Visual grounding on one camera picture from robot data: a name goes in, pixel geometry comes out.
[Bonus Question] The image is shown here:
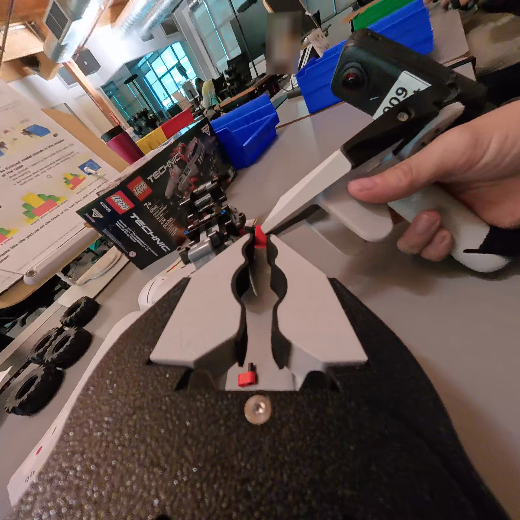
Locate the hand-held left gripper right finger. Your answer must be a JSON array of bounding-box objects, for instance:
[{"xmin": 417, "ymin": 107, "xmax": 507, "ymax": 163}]
[{"xmin": 268, "ymin": 235, "xmax": 368, "ymax": 391}]

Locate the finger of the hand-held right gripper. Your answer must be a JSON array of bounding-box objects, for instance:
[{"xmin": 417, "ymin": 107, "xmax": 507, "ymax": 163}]
[{"xmin": 262, "ymin": 149, "xmax": 353, "ymax": 235}]

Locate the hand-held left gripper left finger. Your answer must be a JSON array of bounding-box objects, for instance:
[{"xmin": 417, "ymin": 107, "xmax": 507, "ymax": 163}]
[{"xmin": 149, "ymin": 235, "xmax": 252, "ymax": 391}]

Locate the black grey toy truck chassis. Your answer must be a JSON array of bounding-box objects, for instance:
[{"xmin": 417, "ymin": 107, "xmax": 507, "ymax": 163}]
[{"xmin": 179, "ymin": 181, "xmax": 261, "ymax": 297}]

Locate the grey desk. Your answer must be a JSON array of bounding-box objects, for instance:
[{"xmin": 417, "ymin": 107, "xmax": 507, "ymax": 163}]
[{"xmin": 0, "ymin": 93, "xmax": 520, "ymax": 512}]

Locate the person's right hand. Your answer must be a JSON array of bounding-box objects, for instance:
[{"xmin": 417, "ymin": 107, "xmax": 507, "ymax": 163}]
[{"xmin": 347, "ymin": 99, "xmax": 520, "ymax": 262}]

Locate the large blue storage bin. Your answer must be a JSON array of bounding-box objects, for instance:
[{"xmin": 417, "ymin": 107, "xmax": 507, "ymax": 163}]
[{"xmin": 296, "ymin": 0, "xmax": 434, "ymax": 115}]

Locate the green storage bin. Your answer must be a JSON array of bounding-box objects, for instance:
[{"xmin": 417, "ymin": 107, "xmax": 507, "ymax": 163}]
[{"xmin": 351, "ymin": 0, "xmax": 415, "ymax": 31}]

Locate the open instruction booklet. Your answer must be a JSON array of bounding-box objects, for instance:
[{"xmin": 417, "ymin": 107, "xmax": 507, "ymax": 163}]
[{"xmin": 8, "ymin": 264, "xmax": 191, "ymax": 505}]

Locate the small blue storage bin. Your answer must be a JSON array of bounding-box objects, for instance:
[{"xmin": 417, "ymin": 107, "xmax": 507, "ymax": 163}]
[{"xmin": 210, "ymin": 94, "xmax": 280, "ymax": 170}]

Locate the black toy tire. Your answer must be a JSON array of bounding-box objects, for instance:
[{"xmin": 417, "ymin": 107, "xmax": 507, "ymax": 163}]
[
  {"xmin": 28, "ymin": 327, "xmax": 61, "ymax": 365},
  {"xmin": 60, "ymin": 297, "xmax": 100, "ymax": 329},
  {"xmin": 5, "ymin": 366, "xmax": 65, "ymax": 416},
  {"xmin": 43, "ymin": 327, "xmax": 93, "ymax": 369}
]

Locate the black toy set box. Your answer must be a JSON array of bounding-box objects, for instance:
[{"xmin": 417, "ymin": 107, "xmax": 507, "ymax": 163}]
[{"xmin": 76, "ymin": 118, "xmax": 238, "ymax": 271}]

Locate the red storage bin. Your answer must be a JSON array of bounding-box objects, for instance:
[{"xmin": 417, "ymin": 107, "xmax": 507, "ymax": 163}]
[{"xmin": 160, "ymin": 108, "xmax": 196, "ymax": 139}]

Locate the white board stand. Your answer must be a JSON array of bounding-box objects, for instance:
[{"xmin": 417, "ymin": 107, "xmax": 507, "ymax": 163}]
[{"xmin": 22, "ymin": 168, "xmax": 131, "ymax": 300}]

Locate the yellow storage bin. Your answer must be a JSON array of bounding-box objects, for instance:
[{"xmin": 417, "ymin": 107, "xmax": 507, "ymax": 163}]
[{"xmin": 136, "ymin": 128, "xmax": 170, "ymax": 155}]

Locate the maroon tumbler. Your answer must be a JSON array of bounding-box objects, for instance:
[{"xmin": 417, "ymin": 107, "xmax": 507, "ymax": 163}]
[{"xmin": 102, "ymin": 125, "xmax": 145, "ymax": 165}]

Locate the wooden display board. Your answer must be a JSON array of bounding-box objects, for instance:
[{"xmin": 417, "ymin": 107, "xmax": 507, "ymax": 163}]
[{"xmin": 0, "ymin": 79, "xmax": 131, "ymax": 310}]

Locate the printed instruction sheet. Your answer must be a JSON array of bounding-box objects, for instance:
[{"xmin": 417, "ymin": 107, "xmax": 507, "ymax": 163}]
[{"xmin": 0, "ymin": 79, "xmax": 122, "ymax": 294}]

